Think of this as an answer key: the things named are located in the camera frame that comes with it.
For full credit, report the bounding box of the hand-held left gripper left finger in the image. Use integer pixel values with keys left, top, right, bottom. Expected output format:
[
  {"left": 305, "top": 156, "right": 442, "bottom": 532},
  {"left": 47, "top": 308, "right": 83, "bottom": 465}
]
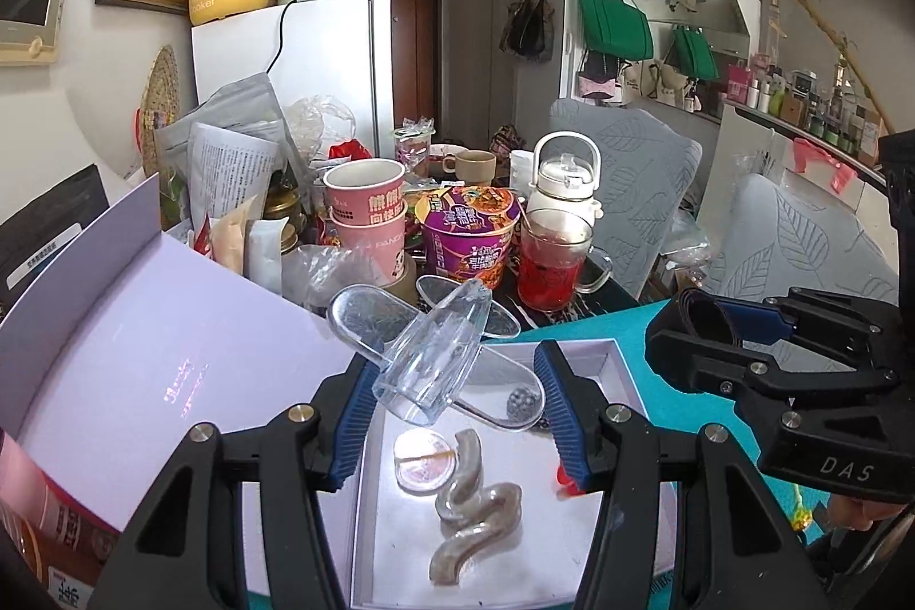
[{"left": 86, "top": 360, "right": 383, "bottom": 610}]

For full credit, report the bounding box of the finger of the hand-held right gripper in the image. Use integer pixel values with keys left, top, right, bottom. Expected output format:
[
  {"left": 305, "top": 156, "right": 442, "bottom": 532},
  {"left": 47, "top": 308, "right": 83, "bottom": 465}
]
[
  {"left": 715, "top": 287, "right": 903, "bottom": 368},
  {"left": 645, "top": 328, "right": 903, "bottom": 432}
]

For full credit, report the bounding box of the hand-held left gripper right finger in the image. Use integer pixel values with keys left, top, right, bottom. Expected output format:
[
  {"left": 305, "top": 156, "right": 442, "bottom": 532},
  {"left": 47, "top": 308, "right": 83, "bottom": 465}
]
[{"left": 532, "top": 340, "right": 823, "bottom": 610}]

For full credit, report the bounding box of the black hair band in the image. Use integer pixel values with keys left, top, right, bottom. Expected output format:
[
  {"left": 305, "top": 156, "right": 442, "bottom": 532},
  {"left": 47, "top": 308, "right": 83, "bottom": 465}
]
[{"left": 654, "top": 287, "right": 736, "bottom": 348}]

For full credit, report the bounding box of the person's right hand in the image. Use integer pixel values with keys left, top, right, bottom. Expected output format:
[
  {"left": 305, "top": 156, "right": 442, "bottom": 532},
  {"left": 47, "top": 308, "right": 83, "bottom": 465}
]
[{"left": 829, "top": 497, "right": 903, "bottom": 532}]

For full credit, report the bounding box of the teal table mat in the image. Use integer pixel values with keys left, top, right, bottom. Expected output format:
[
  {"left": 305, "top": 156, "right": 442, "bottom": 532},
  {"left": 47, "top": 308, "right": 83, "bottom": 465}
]
[{"left": 586, "top": 299, "right": 852, "bottom": 610}]

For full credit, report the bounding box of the grey leaf-pattern chair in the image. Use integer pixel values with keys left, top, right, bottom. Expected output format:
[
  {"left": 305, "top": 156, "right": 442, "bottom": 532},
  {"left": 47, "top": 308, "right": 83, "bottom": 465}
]
[
  {"left": 697, "top": 174, "right": 902, "bottom": 368},
  {"left": 549, "top": 97, "right": 705, "bottom": 300}
]

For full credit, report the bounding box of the glass mug red drink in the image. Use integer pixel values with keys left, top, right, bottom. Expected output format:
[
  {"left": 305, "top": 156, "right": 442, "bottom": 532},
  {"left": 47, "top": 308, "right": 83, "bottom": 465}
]
[{"left": 516, "top": 208, "right": 616, "bottom": 314}]

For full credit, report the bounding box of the wavy grey hair clip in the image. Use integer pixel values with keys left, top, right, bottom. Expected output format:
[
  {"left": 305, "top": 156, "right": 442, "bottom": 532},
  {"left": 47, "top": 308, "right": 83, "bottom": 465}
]
[{"left": 429, "top": 428, "right": 523, "bottom": 586}]

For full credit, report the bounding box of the clear plastic wrapper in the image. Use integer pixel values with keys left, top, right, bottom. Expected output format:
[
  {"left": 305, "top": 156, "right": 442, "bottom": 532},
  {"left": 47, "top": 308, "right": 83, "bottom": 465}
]
[{"left": 296, "top": 245, "right": 359, "bottom": 311}]

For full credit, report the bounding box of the pink plastic bag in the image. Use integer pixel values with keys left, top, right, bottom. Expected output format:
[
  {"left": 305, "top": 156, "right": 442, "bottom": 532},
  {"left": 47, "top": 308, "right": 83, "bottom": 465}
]
[{"left": 792, "top": 138, "right": 859, "bottom": 193}]

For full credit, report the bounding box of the pink panda paper cup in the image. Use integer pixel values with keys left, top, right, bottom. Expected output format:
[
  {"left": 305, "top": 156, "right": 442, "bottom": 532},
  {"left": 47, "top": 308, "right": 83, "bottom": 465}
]
[{"left": 330, "top": 202, "right": 410, "bottom": 289}]

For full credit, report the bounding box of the white pouch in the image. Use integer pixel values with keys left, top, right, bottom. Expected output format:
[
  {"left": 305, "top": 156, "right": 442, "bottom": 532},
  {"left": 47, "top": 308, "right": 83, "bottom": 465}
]
[{"left": 244, "top": 217, "right": 287, "bottom": 297}]

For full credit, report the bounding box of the purple instant noodle bowl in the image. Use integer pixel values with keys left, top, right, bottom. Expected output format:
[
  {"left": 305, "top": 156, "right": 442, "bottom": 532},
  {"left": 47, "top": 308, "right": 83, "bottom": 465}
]
[{"left": 415, "top": 186, "right": 523, "bottom": 286}]

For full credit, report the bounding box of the row of cosmetic bottles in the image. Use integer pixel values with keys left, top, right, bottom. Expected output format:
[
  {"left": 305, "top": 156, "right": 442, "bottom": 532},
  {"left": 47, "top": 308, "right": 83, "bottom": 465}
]
[{"left": 725, "top": 49, "right": 888, "bottom": 164}]

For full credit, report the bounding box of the beige pouch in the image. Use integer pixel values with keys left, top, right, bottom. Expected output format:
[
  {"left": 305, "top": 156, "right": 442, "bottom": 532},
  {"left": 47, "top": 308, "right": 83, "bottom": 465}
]
[{"left": 210, "top": 196, "right": 251, "bottom": 275}]

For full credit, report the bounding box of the gold lid jar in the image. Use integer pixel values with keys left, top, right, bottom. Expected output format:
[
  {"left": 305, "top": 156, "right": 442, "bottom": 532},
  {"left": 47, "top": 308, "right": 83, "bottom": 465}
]
[{"left": 263, "top": 174, "right": 301, "bottom": 254}]

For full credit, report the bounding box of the white tote bag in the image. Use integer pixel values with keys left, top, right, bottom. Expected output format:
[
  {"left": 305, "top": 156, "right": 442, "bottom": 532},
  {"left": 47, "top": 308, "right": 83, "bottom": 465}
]
[{"left": 622, "top": 59, "right": 691, "bottom": 107}]

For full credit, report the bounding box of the beige ceramic mug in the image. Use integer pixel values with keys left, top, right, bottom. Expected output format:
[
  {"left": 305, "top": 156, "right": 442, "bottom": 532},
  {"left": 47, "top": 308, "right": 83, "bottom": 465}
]
[{"left": 441, "top": 150, "right": 498, "bottom": 186}]

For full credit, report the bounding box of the green tote bag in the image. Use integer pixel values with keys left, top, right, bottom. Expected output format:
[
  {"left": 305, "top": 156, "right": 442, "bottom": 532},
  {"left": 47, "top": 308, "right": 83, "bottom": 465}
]
[
  {"left": 578, "top": 0, "right": 655, "bottom": 64},
  {"left": 672, "top": 25, "right": 719, "bottom": 81}
]

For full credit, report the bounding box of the rolled printed leaflet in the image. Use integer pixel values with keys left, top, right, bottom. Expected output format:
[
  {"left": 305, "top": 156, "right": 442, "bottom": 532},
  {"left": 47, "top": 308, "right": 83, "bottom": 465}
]
[{"left": 187, "top": 122, "right": 283, "bottom": 225}]

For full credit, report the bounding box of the crumpled clear plastic bag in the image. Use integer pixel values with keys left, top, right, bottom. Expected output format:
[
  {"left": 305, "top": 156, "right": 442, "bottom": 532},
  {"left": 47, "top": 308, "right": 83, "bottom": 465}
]
[{"left": 286, "top": 95, "right": 357, "bottom": 161}]

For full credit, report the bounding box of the pink printed box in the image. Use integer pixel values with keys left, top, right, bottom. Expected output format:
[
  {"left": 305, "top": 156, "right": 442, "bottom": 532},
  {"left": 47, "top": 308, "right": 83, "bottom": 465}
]
[{"left": 0, "top": 431, "right": 122, "bottom": 610}]

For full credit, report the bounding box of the bamboo branch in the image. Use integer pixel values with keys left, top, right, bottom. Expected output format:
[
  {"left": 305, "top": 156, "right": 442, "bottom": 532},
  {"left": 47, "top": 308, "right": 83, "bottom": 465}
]
[{"left": 736, "top": 0, "right": 894, "bottom": 132}]

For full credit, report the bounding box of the grey foil bag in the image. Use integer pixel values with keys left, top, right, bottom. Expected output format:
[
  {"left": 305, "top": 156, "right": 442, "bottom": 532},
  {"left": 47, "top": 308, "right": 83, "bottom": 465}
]
[{"left": 153, "top": 73, "right": 316, "bottom": 204}]

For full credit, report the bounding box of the black package white label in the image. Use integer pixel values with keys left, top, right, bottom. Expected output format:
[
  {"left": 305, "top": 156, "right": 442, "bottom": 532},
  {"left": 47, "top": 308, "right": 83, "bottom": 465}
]
[{"left": 0, "top": 163, "right": 108, "bottom": 311}]

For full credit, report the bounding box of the dark hanging handbag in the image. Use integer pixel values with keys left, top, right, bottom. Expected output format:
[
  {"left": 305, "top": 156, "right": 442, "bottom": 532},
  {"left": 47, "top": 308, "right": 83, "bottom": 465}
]
[{"left": 499, "top": 0, "right": 557, "bottom": 62}]

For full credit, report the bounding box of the brown door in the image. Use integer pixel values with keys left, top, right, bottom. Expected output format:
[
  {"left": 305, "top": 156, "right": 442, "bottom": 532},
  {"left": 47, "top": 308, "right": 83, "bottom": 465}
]
[{"left": 357, "top": 0, "right": 440, "bottom": 150}]

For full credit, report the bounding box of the white fridge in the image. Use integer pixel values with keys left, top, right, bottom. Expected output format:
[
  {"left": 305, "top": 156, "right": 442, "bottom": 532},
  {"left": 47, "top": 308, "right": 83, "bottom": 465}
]
[{"left": 189, "top": 0, "right": 394, "bottom": 154}]

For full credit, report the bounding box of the woven straw hat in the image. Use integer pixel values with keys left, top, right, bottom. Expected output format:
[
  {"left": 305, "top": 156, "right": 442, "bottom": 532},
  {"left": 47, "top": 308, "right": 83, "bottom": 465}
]
[{"left": 138, "top": 45, "right": 180, "bottom": 175}]

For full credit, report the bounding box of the dark glitter ball hair tie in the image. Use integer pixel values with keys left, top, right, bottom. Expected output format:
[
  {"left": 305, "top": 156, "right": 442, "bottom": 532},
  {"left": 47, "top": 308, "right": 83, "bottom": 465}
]
[{"left": 506, "top": 387, "right": 555, "bottom": 432}]

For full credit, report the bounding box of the white handled water bottle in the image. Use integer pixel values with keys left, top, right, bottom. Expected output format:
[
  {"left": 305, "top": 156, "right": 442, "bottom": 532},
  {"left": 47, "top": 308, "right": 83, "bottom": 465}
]
[{"left": 525, "top": 131, "right": 603, "bottom": 225}]

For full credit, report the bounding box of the black power cord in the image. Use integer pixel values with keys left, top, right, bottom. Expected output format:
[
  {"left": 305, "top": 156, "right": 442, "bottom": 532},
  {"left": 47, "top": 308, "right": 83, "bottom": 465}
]
[{"left": 268, "top": 0, "right": 297, "bottom": 75}]

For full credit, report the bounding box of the cream wall intercom monitor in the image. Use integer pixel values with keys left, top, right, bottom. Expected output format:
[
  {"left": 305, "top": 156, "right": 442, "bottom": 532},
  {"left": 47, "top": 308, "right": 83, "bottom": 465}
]
[{"left": 0, "top": 0, "right": 71, "bottom": 66}]

